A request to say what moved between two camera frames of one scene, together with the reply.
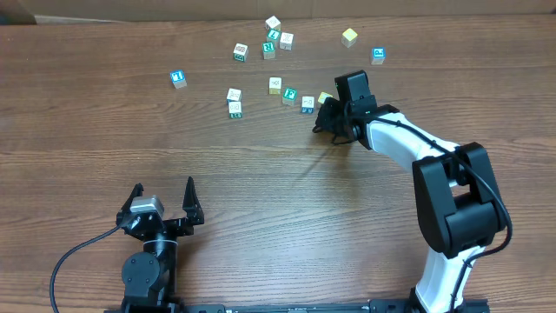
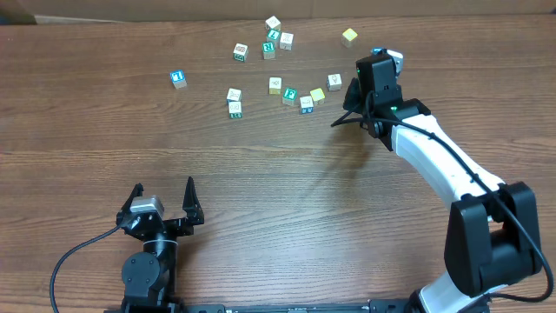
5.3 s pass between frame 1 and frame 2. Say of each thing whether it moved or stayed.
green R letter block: stayed
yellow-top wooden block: moved
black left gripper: stayed
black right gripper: moved
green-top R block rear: stayed
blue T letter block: stayed
